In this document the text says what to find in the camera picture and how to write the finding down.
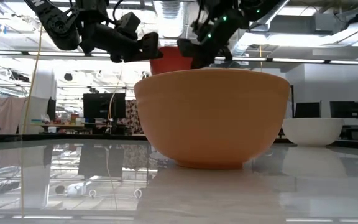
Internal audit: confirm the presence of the thin yellow cable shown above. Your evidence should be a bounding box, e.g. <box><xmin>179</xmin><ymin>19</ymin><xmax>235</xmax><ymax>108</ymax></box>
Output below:
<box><xmin>105</xmin><ymin>67</ymin><xmax>124</xmax><ymax>135</ymax></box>

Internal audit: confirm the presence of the orange bowl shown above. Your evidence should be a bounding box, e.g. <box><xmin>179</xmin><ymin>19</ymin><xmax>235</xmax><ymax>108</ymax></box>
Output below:
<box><xmin>134</xmin><ymin>68</ymin><xmax>291</xmax><ymax>170</ymax></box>

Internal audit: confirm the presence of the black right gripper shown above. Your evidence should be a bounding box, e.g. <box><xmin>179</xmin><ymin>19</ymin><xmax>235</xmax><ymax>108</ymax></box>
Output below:
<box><xmin>176</xmin><ymin>0</ymin><xmax>250</xmax><ymax>70</ymax></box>

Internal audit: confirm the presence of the black desk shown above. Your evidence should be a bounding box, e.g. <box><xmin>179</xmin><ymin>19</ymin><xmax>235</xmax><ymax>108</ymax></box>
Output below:
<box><xmin>342</xmin><ymin>124</ymin><xmax>358</xmax><ymax>141</ymax></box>

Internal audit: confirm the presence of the long light bar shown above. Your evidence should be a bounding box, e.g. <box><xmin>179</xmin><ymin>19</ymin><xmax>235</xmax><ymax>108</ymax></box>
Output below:
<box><xmin>0</xmin><ymin>49</ymin><xmax>358</xmax><ymax>67</ymax></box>

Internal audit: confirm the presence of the red bowl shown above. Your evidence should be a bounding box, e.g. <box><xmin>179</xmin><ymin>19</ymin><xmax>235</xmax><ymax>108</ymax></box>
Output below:
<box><xmin>149</xmin><ymin>46</ymin><xmax>195</xmax><ymax>76</ymax></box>

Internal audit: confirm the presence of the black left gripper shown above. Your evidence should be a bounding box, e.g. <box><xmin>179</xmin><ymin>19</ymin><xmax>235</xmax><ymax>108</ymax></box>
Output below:
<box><xmin>99</xmin><ymin>29</ymin><xmax>164</xmax><ymax>63</ymax></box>

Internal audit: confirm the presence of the brown patterned fabric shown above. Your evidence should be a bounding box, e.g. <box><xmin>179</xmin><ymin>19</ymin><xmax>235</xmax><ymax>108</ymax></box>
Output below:
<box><xmin>124</xmin><ymin>99</ymin><xmax>145</xmax><ymax>135</ymax></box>

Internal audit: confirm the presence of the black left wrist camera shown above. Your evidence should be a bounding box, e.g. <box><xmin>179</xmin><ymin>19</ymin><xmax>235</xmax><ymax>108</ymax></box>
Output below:
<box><xmin>116</xmin><ymin>11</ymin><xmax>142</xmax><ymax>37</ymax></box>

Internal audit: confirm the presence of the ribbed silver air duct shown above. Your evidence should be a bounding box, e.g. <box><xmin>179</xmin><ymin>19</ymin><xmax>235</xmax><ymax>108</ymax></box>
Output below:
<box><xmin>152</xmin><ymin>0</ymin><xmax>195</xmax><ymax>47</ymax></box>

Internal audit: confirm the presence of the pink curtain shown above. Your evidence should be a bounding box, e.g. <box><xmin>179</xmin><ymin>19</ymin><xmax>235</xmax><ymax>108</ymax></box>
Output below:
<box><xmin>0</xmin><ymin>96</ymin><xmax>23</xmax><ymax>134</ymax></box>

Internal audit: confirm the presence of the grey rectangular duct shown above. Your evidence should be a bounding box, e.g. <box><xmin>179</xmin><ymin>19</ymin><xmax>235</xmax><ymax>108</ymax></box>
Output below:
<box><xmin>270</xmin><ymin>14</ymin><xmax>337</xmax><ymax>35</ymax></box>

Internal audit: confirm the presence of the narrow black monitor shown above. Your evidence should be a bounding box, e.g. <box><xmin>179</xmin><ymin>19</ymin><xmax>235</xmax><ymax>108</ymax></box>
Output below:
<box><xmin>46</xmin><ymin>97</ymin><xmax>57</xmax><ymax>121</ymax></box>

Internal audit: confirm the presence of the white bowl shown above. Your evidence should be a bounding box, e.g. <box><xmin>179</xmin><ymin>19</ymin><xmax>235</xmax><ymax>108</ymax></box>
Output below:
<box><xmin>282</xmin><ymin>117</ymin><xmax>345</xmax><ymax>147</ymax></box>

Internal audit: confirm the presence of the cluttered wooden desk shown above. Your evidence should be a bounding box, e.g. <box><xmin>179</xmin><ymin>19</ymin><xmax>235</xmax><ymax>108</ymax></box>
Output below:
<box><xmin>31</xmin><ymin>113</ymin><xmax>93</xmax><ymax>135</ymax></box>

